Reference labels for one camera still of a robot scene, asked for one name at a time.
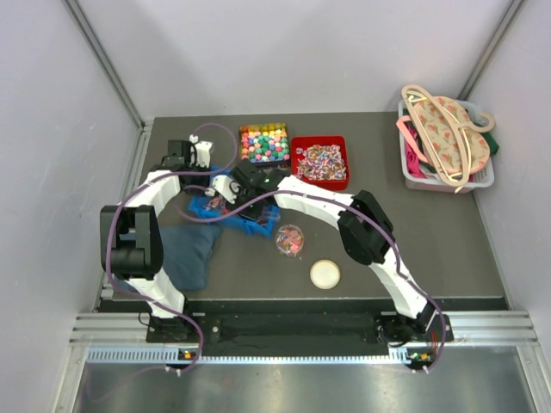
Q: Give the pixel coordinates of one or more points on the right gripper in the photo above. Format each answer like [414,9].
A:
[254,214]

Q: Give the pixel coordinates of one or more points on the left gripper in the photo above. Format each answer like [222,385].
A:
[206,181]

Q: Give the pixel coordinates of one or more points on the blue plastic candy bin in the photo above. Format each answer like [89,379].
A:
[215,210]

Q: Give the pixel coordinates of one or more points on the round cream jar lid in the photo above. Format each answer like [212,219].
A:
[325,274]

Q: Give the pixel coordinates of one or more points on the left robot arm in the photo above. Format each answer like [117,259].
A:
[132,252]

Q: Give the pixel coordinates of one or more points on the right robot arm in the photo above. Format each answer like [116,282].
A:
[365,230]

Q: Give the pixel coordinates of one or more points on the clear glass jar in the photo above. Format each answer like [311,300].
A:
[289,240]

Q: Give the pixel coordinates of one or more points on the red tray of swirl lollipops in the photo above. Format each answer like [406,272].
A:
[321,161]

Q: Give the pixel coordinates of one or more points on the folded dark blue cloth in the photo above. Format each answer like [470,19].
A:
[187,253]

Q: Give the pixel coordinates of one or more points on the white basket of clothes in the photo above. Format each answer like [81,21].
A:
[418,176]

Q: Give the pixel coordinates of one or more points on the beige clothes hanger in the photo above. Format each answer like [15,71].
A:
[446,136]

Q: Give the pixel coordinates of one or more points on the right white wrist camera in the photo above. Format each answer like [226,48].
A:
[225,186]

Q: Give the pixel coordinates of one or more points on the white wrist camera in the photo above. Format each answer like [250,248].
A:
[201,151]
[225,186]

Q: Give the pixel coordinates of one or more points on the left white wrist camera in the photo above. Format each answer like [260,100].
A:
[201,151]

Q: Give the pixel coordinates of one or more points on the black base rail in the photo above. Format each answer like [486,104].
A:
[297,327]

